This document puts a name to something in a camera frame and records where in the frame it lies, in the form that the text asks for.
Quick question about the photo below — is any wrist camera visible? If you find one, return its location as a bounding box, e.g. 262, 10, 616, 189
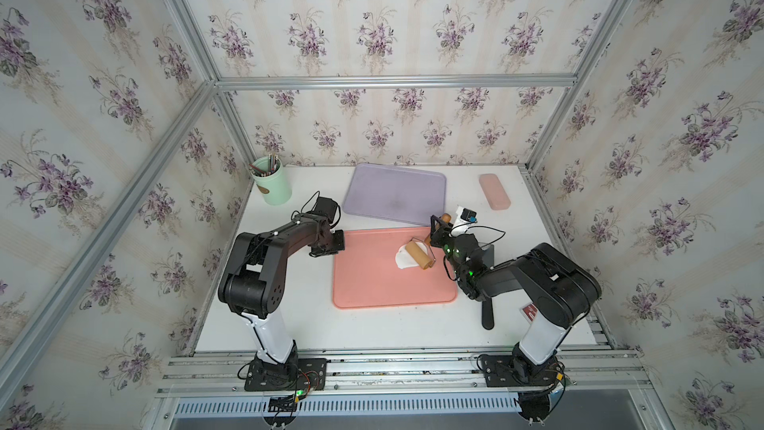
312, 195, 341, 228
452, 206, 478, 236

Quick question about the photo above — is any aluminium frame rail front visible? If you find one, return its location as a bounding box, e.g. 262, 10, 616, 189
155, 346, 653, 397

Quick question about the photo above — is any white dough piece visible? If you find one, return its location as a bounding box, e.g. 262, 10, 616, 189
395, 246, 419, 269

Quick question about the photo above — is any pink plastic tray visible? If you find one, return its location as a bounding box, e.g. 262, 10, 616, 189
332, 227, 458, 310

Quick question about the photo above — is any wooden dough roller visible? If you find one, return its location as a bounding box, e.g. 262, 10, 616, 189
403, 213, 452, 270

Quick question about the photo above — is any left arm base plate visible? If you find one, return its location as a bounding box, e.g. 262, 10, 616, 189
237, 358, 328, 395

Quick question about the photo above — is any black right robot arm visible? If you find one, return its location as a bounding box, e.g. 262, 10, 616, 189
429, 215, 602, 381

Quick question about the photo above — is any green utensil cup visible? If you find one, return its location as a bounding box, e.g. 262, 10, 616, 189
249, 154, 292, 206

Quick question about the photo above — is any black handled metal scraper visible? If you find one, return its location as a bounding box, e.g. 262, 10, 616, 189
481, 245, 495, 330

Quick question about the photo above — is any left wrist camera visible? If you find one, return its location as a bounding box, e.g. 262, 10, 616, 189
312, 195, 341, 228

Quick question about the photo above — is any purple plastic tray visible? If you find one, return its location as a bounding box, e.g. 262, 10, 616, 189
342, 164, 447, 226

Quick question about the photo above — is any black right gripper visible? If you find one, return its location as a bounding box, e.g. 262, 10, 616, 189
428, 215, 466, 281

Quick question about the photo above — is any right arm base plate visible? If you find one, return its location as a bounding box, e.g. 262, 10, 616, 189
477, 354, 564, 388

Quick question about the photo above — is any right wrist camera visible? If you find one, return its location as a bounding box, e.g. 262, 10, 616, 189
452, 206, 478, 236

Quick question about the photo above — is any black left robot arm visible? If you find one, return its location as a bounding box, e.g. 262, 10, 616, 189
217, 213, 345, 366

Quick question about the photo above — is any red card packet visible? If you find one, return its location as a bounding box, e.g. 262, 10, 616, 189
521, 304, 538, 323

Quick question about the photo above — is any pink rectangular case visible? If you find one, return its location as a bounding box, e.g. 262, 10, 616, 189
479, 173, 511, 211

